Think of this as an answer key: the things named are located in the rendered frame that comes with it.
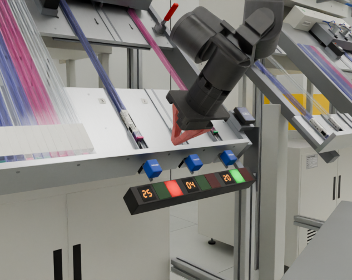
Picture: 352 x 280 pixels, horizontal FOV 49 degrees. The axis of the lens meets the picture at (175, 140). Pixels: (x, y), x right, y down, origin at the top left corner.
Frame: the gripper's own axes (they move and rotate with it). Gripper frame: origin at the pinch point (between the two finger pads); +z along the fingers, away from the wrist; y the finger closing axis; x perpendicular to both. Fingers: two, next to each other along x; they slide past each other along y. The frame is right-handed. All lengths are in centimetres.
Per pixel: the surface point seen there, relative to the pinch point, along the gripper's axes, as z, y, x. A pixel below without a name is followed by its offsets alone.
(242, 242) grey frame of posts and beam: 28.4, -31.4, 13.8
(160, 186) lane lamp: 9.9, 0.0, 3.3
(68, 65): 55, -27, -87
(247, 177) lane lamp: 10.1, -24.6, 5.0
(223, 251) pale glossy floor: 114, -107, -8
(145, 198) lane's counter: 9.9, 4.3, 5.0
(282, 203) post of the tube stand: 30, -59, 6
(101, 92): 8.7, 2.7, -21.4
